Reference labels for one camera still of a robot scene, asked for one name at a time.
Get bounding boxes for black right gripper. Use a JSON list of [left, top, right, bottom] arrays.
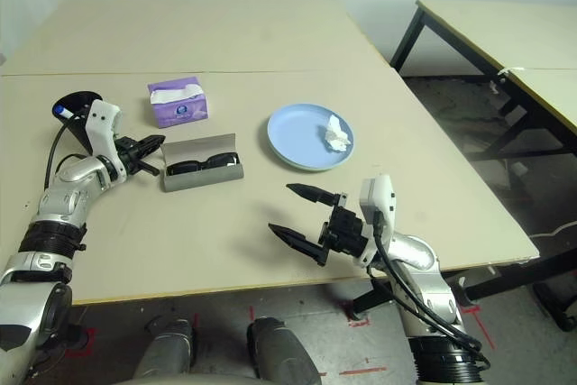
[[268, 183, 367, 268]]

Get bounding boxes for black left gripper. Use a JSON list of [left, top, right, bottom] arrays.
[[114, 133, 167, 177]]

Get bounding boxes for black sunglasses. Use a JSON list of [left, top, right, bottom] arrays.
[[165, 152, 239, 178]]

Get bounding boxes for grey glasses case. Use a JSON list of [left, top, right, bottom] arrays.
[[160, 133, 245, 194]]

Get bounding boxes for blue plate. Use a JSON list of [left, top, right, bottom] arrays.
[[267, 103, 355, 173]]

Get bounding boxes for white tissue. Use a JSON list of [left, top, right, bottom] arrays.
[[317, 114, 352, 152]]

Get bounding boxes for purple tissue box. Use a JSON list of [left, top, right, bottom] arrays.
[[147, 73, 211, 129]]

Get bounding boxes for black plastic cup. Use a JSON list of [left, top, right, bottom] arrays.
[[50, 91, 104, 154]]

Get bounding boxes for grey right robot leg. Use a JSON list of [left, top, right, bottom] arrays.
[[246, 316, 324, 385]]

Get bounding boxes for grey robot leg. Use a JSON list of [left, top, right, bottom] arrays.
[[134, 316, 197, 377], [246, 316, 324, 385]]

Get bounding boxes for grey left robot leg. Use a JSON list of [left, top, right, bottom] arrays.
[[134, 316, 197, 377]]

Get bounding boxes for beige robot torso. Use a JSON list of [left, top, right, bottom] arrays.
[[112, 371, 280, 385]]

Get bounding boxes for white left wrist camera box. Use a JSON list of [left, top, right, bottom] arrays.
[[85, 100, 124, 179]]

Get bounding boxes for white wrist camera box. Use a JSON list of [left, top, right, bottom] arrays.
[[359, 173, 398, 269], [85, 100, 124, 179]]

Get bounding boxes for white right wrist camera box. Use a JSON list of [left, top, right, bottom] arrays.
[[359, 173, 398, 269]]

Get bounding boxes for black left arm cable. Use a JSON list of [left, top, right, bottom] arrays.
[[43, 114, 91, 190]]

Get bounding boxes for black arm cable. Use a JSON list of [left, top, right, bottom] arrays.
[[369, 211, 492, 372], [43, 114, 91, 190]]

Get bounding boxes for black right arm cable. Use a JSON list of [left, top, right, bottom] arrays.
[[369, 211, 492, 372]]

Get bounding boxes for beige side table black frame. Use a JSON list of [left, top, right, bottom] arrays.
[[389, 0, 577, 332]]

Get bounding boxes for white floor cable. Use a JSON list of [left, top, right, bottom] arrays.
[[530, 221, 577, 240]]

